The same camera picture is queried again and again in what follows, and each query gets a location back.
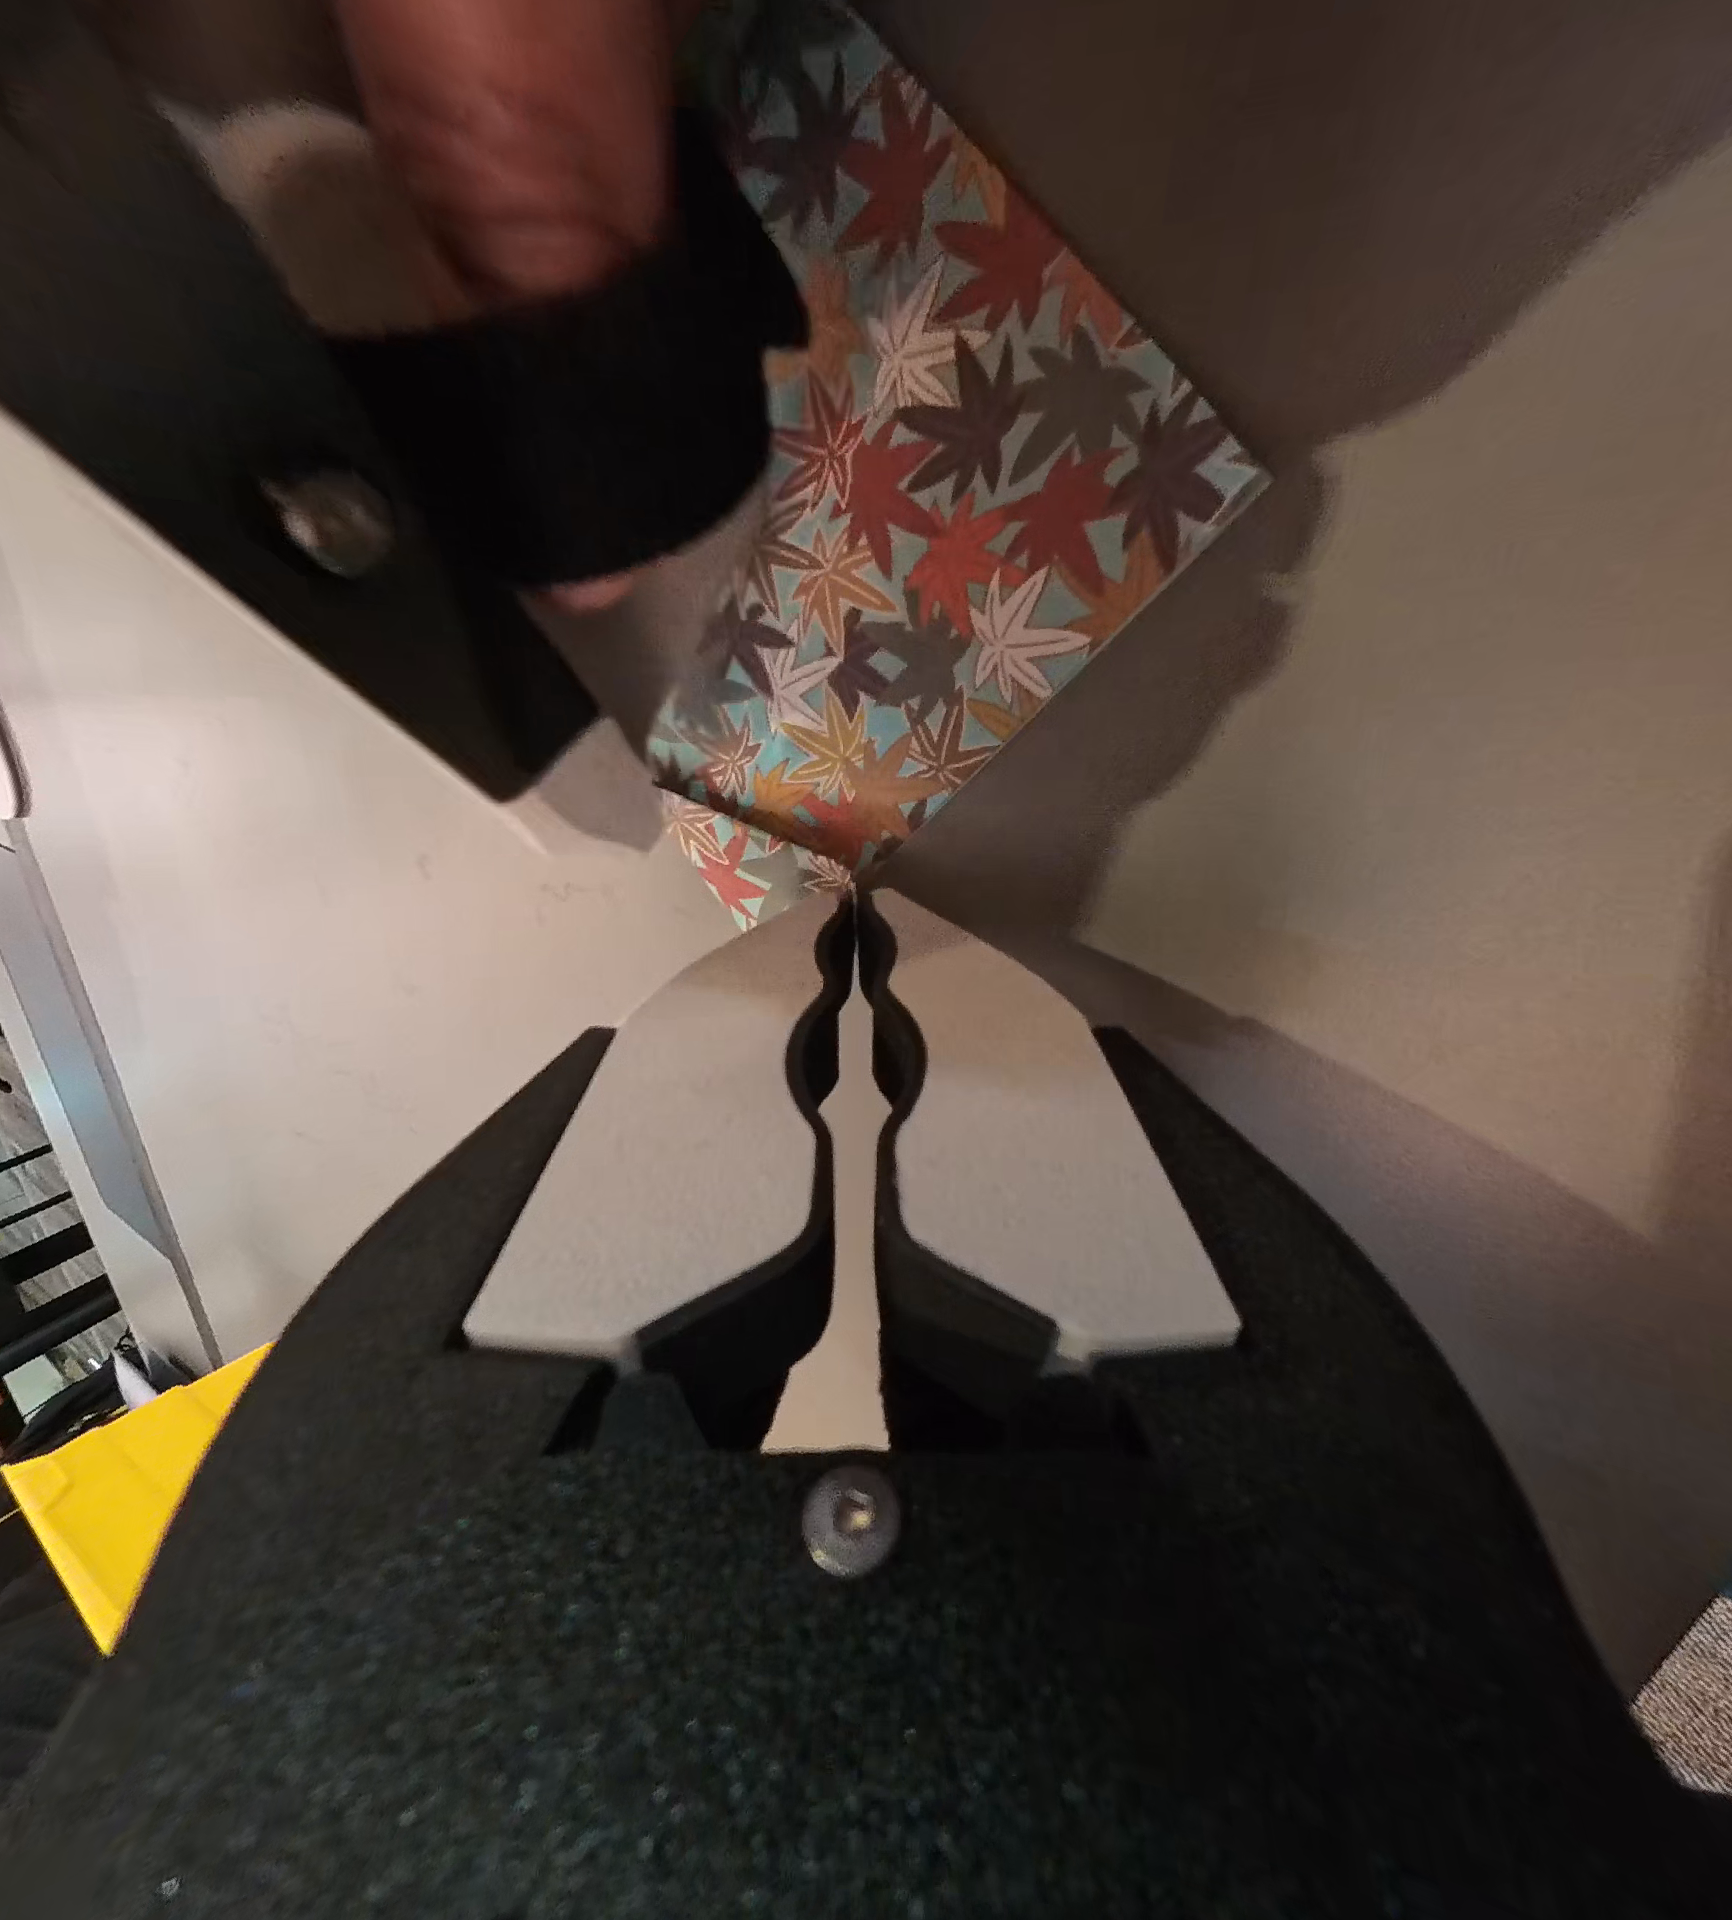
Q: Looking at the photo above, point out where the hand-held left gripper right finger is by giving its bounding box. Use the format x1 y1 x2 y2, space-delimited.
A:
859 889 1246 1454

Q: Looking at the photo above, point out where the person's right hand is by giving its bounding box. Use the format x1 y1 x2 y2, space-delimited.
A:
329 0 696 311

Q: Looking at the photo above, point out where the leaf-patterned teal origami paper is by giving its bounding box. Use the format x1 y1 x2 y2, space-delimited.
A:
646 0 1276 936

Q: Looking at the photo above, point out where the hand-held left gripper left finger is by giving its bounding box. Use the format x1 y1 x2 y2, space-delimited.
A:
460 892 867 1454

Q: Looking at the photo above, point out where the yellow plastic bin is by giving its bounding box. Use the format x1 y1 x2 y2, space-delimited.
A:
0 1339 281 1656

